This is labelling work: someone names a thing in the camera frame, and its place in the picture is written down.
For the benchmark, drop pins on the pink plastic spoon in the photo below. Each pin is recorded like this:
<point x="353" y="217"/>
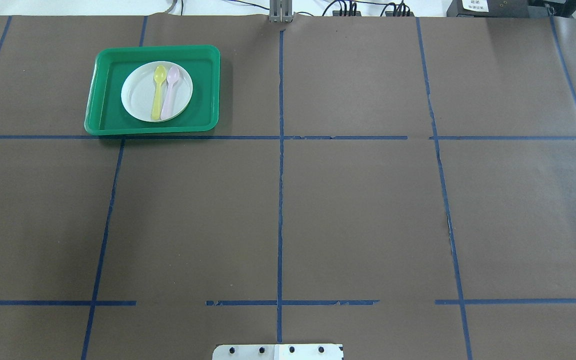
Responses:
<point x="173" y="76"/>

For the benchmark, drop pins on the yellow plastic spoon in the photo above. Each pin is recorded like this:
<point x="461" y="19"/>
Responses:
<point x="159" y="77"/>

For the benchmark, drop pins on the white round plate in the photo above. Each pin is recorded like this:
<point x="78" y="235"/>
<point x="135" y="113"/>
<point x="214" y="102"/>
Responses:
<point x="138" y="90"/>

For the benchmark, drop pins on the black power strip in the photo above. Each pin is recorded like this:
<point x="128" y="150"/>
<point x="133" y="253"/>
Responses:
<point x="397" y="10"/>
<point x="347" y="8"/>

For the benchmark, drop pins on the green plastic tray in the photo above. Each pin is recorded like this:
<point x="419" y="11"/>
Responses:
<point x="105" y="114"/>

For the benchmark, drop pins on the black computer box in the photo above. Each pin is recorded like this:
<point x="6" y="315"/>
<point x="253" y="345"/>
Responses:
<point x="529" y="9"/>

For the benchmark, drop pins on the grey aluminium frame post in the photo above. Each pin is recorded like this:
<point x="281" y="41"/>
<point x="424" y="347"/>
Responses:
<point x="281" y="11"/>

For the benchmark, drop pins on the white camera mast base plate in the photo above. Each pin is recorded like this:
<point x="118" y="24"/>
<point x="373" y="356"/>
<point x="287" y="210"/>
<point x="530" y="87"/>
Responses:
<point x="297" y="351"/>

